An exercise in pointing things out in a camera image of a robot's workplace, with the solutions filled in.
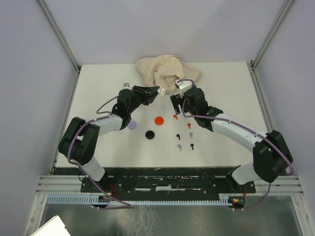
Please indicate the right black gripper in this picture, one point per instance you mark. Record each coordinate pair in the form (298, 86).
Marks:
(176, 100)

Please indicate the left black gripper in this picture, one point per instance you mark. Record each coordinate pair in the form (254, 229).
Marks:
(148, 94)

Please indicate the white charging case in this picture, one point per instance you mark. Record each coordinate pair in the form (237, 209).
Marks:
(161, 91)

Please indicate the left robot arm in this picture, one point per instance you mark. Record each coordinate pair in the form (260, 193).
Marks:
(80, 138)

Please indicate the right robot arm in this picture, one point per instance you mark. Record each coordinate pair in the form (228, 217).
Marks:
(270, 154)

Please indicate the red charging case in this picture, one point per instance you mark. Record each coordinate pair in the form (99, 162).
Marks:
(159, 120)

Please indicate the purple charging case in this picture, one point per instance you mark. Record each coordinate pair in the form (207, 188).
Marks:
(132, 125)

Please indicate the black charging case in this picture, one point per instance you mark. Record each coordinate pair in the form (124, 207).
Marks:
(150, 134)

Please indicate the beige crumpled cloth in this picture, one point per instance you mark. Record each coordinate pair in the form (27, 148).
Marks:
(164, 70)

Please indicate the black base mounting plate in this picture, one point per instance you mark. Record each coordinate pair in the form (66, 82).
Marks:
(171, 184)

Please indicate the white paper sheet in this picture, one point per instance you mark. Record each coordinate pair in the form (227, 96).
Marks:
(54, 227)

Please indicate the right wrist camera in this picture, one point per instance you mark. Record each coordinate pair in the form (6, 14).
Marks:
(184, 84)

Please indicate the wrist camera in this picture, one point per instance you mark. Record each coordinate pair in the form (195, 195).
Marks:
(184, 84)
(126, 86)

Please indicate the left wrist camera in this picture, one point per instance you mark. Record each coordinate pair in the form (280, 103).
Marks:
(126, 86)

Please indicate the right aluminium frame post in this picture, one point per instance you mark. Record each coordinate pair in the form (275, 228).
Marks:
(273, 31)

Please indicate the aluminium frame post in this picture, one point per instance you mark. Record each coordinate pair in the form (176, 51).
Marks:
(58, 33)
(273, 31)

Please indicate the left aluminium frame post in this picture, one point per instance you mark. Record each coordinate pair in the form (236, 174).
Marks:
(58, 33)

